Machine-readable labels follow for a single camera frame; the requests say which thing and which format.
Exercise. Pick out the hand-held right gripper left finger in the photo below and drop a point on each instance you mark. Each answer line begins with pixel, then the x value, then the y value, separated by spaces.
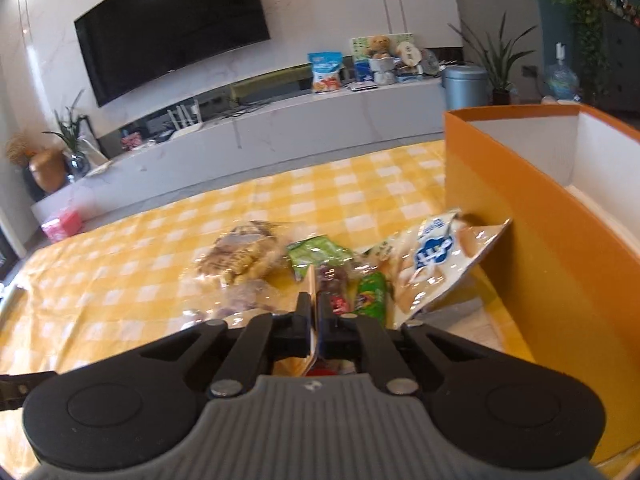
pixel 303 310

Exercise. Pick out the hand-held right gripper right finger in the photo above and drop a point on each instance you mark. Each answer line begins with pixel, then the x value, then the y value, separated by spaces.
pixel 325 311

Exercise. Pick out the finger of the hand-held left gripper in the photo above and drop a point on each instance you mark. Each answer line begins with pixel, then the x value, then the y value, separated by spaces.
pixel 20 390

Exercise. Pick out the small cola bottle red cap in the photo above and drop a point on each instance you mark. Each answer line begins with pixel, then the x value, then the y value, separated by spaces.
pixel 334 285

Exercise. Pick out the white bread bag blue label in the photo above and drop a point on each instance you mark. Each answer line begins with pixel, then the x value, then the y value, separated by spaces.
pixel 435 255

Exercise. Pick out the orange cardboard box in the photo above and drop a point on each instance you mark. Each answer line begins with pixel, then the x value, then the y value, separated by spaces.
pixel 550 240

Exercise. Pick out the light green snack packet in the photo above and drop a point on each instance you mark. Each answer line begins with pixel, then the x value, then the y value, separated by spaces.
pixel 312 252

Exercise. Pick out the clear bag of brown cookies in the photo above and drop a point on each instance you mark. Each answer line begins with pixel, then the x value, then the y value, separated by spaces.
pixel 240 255

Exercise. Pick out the yellow checked tablecloth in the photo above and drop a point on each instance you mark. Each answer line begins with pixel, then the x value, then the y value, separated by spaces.
pixel 150 270

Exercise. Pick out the pink tissue pack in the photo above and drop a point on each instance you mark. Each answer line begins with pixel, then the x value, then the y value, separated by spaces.
pixel 61 224

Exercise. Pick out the white marble media console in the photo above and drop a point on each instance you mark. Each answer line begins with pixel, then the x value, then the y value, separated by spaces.
pixel 300 120

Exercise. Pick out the white router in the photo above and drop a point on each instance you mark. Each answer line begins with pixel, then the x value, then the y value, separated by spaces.
pixel 185 119

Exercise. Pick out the olive green bar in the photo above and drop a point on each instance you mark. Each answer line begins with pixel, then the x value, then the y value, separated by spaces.
pixel 265 85

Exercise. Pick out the blue snack bag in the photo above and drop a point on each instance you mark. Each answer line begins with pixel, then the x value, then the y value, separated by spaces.
pixel 326 72

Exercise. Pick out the blue tissue pack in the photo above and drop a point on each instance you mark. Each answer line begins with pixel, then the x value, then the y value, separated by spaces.
pixel 364 70

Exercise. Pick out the white pot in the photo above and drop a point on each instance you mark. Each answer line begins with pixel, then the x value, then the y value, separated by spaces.
pixel 382 70

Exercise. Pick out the green plant in glass vase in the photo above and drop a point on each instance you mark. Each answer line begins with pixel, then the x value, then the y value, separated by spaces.
pixel 72 135

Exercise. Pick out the grey metal trash can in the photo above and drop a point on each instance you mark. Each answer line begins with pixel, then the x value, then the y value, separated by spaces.
pixel 464 87

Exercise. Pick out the grey round disc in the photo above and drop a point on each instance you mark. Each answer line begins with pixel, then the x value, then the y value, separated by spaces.
pixel 430 62

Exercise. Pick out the brown teddy bear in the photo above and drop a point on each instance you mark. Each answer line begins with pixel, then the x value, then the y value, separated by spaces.
pixel 380 46

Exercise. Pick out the round white plaque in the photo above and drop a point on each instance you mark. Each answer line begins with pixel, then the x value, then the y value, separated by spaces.
pixel 408 52

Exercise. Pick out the tall potted green plant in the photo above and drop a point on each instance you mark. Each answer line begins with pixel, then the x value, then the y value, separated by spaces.
pixel 495 60

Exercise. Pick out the blue water jug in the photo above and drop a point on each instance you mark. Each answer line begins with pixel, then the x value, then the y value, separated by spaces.
pixel 561 80

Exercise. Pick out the hanging green vine plant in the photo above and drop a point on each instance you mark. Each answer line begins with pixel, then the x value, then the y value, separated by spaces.
pixel 580 0

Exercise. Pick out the black wall television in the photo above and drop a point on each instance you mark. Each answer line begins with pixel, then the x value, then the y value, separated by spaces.
pixel 170 30

